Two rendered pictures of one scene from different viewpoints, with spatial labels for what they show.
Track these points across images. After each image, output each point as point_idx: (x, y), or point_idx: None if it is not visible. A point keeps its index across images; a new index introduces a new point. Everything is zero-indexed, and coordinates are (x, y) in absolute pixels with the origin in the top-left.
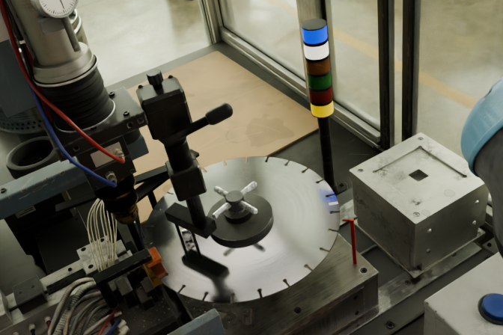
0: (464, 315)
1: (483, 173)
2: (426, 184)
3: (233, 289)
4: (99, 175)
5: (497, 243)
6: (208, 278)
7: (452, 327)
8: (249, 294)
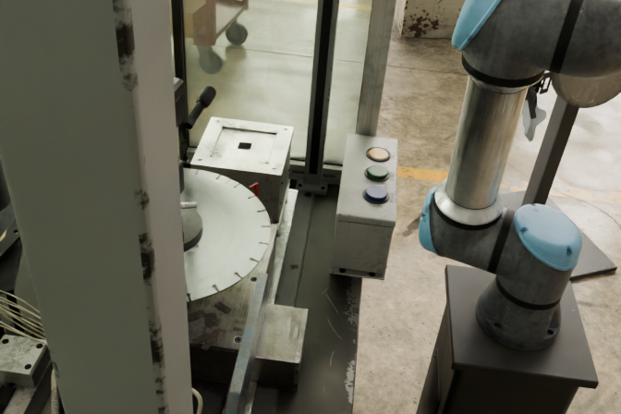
0: (364, 208)
1: (484, 36)
2: (256, 149)
3: (232, 270)
4: None
5: (484, 79)
6: (201, 276)
7: (366, 218)
8: (248, 265)
